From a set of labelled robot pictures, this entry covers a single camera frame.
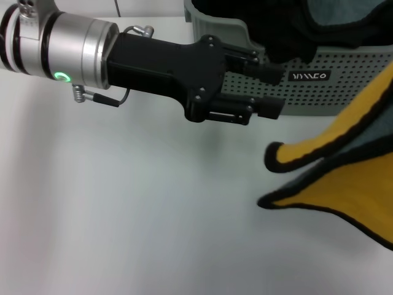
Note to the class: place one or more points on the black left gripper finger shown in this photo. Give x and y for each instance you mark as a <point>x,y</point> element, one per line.
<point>267,107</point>
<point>267,73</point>

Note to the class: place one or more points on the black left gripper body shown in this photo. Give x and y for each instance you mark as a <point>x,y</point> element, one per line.
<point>172,70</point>

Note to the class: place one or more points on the yellow and grey towel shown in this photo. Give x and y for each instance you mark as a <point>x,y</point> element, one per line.
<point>353,202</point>

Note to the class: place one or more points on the grey perforated storage basket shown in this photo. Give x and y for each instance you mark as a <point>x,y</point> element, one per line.
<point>307,98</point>

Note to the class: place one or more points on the black towel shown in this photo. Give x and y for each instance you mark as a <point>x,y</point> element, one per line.
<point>285,30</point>

